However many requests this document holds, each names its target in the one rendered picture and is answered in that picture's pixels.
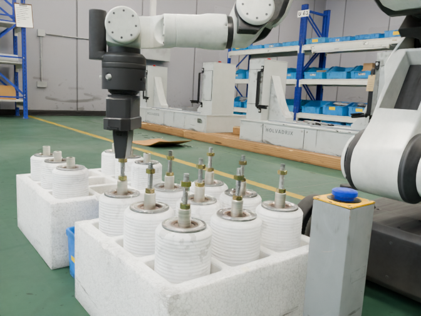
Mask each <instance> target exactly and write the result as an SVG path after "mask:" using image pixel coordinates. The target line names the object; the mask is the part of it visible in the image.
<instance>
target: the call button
mask: <svg viewBox="0 0 421 316"><path fill-rule="evenodd" d="M332 194H333V195H334V198H335V199H337V200H340V201H354V200H355V198H356V197H358V192H357V191H356V190H354V189H350V188H346V187H335V188H333V189H332Z"/></svg>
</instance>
